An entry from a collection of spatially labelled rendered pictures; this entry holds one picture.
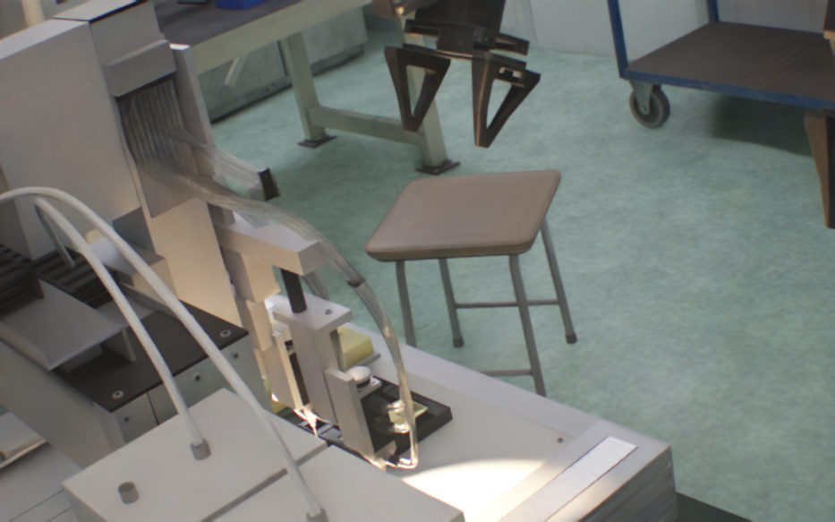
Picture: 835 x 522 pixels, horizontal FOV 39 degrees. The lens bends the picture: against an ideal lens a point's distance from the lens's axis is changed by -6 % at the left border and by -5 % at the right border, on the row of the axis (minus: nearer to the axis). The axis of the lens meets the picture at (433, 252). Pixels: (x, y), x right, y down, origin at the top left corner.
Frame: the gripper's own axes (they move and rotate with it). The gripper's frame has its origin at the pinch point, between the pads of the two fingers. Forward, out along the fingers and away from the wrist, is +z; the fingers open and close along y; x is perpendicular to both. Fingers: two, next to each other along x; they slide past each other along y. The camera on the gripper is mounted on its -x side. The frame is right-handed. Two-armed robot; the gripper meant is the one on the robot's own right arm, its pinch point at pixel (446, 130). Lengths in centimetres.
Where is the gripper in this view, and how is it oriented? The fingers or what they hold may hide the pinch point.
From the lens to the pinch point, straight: 110.1
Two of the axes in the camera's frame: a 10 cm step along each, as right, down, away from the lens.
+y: 6.5, 2.1, -7.3
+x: 7.4, 0.8, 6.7
